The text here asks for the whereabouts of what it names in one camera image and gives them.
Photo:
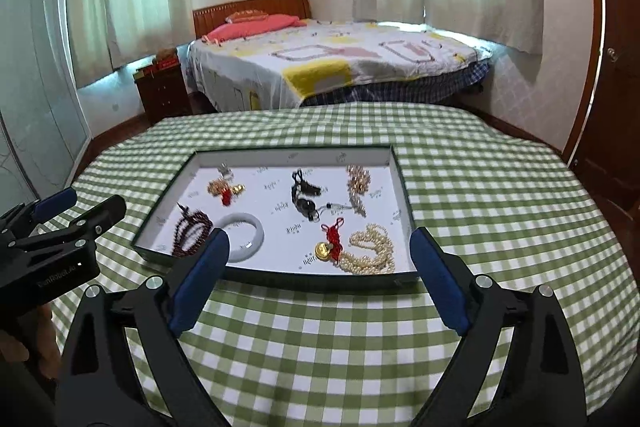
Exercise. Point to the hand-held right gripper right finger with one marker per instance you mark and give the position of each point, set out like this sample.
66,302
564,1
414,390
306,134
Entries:
440,282

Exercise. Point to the person's left hand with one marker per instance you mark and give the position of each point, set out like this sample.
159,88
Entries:
25,337

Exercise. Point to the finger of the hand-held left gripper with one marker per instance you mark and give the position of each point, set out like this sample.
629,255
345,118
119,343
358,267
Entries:
55,202
100,212

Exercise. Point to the pale jade bangle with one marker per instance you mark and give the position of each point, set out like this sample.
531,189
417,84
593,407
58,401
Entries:
256,234

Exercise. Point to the dark wooden nightstand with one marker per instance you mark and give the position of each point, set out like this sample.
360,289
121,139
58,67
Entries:
162,97

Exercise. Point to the green checkered tablecloth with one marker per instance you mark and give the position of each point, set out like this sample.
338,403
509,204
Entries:
475,187

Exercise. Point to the blue plaid bed skirt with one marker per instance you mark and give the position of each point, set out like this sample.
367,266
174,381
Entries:
400,92

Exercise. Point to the white shallow jewelry tray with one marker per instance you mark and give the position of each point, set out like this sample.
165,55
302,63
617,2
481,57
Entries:
250,197

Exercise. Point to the frosted glass wardrobe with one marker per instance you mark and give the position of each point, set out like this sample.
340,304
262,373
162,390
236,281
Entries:
35,82

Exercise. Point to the pink pillow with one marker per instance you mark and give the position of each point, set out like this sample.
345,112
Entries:
255,26

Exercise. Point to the metal door knob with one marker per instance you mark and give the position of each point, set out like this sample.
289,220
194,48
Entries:
612,54

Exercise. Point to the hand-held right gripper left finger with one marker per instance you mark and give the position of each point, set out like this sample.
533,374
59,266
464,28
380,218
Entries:
200,282

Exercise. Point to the red gold patterned cushion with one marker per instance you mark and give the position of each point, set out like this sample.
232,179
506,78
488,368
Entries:
247,15

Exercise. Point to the gold charm with red tassel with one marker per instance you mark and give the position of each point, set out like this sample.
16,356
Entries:
225,194

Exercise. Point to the gold pendant with red knot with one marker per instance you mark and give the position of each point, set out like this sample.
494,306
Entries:
322,252

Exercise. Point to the wooden bed headboard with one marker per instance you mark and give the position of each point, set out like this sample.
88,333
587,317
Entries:
280,4

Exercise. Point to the brown wooden door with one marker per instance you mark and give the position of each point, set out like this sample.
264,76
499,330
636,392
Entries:
615,107

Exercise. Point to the bed with patterned sheet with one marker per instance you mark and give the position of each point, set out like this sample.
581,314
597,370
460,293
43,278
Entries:
375,52

